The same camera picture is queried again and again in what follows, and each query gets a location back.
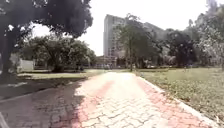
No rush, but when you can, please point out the large dark tree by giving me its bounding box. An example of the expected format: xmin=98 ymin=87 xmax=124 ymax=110
xmin=0 ymin=0 xmax=94 ymax=83

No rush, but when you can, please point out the group of low trees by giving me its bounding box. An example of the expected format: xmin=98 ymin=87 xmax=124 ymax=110
xmin=19 ymin=34 xmax=98 ymax=73

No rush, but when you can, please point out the red brick path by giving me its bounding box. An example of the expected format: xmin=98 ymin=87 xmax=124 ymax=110
xmin=0 ymin=71 xmax=221 ymax=128

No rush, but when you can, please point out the tall grey building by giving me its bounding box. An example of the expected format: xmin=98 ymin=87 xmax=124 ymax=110
xmin=102 ymin=13 xmax=168 ymax=66

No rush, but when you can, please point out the small white structure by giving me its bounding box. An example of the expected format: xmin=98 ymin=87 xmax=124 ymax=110
xmin=16 ymin=59 xmax=35 ymax=73

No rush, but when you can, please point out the row of trees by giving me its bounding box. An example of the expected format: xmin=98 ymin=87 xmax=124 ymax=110
xmin=159 ymin=0 xmax=224 ymax=69

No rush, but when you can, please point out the pale kerb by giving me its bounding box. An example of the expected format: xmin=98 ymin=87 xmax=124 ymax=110
xmin=136 ymin=75 xmax=221 ymax=128

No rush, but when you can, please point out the grass field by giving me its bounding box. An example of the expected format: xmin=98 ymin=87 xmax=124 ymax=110
xmin=0 ymin=68 xmax=111 ymax=101
xmin=134 ymin=67 xmax=224 ymax=126

